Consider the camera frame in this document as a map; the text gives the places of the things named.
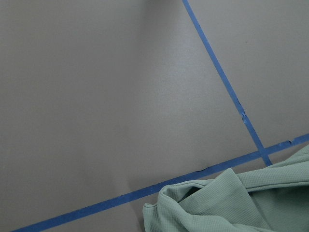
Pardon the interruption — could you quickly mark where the olive green long-sleeve shirt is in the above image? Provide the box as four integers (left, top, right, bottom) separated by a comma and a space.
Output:
142, 147, 309, 232

